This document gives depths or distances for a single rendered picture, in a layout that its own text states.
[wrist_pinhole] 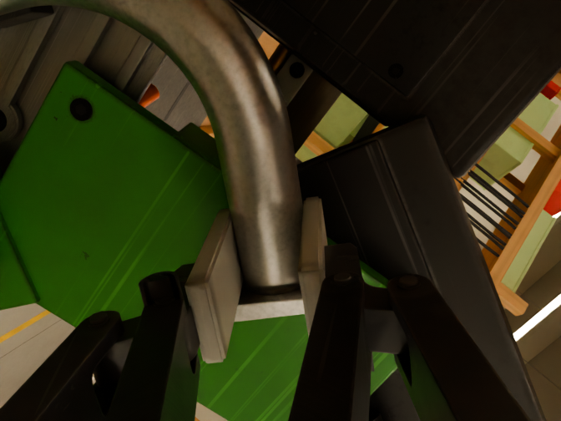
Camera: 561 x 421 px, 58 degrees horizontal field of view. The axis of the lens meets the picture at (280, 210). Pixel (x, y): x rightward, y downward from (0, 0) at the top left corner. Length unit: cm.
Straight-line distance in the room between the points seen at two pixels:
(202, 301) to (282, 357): 11
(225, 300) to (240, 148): 6
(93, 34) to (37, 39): 3
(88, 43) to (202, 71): 8
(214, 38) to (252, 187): 5
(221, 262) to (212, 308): 2
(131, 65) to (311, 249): 13
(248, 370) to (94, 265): 9
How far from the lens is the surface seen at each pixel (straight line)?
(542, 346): 819
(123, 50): 25
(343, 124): 305
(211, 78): 19
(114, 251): 26
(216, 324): 17
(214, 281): 17
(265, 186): 19
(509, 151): 350
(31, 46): 26
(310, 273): 15
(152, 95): 69
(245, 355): 27
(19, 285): 28
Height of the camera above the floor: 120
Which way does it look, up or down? 5 degrees down
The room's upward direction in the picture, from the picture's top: 130 degrees clockwise
